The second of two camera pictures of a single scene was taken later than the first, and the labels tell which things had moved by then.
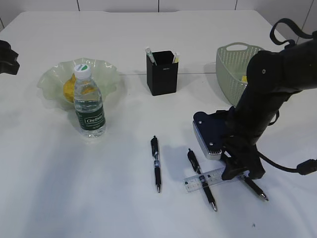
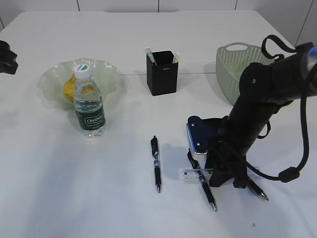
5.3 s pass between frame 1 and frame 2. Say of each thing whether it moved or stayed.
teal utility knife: stayed
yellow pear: stayed
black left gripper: stayed
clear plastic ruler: moved
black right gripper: moved
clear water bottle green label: stayed
